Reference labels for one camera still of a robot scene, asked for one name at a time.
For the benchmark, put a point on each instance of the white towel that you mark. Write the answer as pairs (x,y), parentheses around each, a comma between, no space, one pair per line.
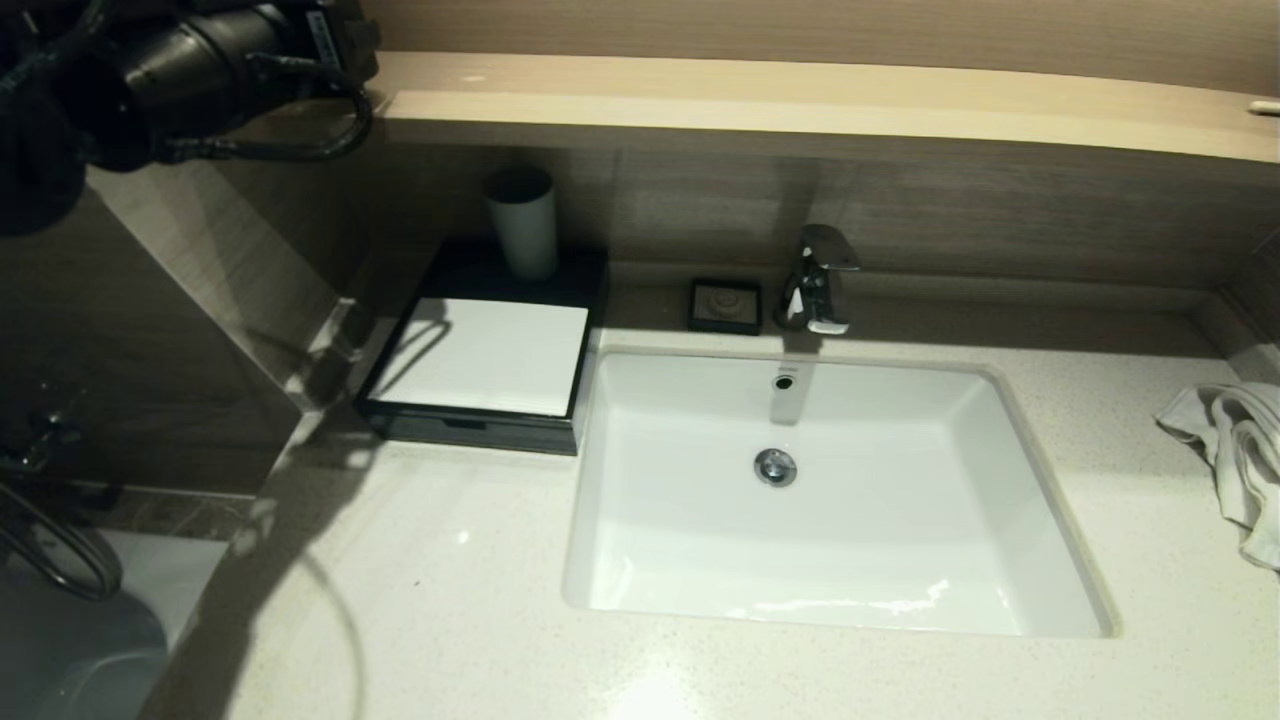
(1240,450)

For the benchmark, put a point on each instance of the small white shelf item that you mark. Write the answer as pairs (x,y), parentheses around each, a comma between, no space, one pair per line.
(1263,108)

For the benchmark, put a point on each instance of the chrome wall valve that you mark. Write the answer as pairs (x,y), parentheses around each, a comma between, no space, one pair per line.
(40,440)

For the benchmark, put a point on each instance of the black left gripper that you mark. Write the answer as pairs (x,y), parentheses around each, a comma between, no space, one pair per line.
(325,40)

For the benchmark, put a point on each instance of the chrome drain stopper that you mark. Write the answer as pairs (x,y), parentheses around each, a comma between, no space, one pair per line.
(775,468)

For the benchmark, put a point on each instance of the chrome faucet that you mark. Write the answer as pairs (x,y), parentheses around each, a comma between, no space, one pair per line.
(815,290)

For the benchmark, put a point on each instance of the black amenity drawer box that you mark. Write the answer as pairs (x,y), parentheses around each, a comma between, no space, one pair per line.
(590,270)

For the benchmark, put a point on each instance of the light wooden shelf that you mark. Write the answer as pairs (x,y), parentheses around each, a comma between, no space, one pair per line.
(800,103)

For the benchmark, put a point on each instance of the grey cup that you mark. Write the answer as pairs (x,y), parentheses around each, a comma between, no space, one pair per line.
(523,233)

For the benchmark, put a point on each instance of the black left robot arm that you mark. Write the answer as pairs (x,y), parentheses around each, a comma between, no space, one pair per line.
(170,70)

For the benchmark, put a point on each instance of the black square soap dish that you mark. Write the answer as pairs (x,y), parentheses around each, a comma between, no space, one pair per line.
(725,307)

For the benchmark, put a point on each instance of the white ceramic sink basin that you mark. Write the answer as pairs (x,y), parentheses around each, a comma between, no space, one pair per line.
(850,540)

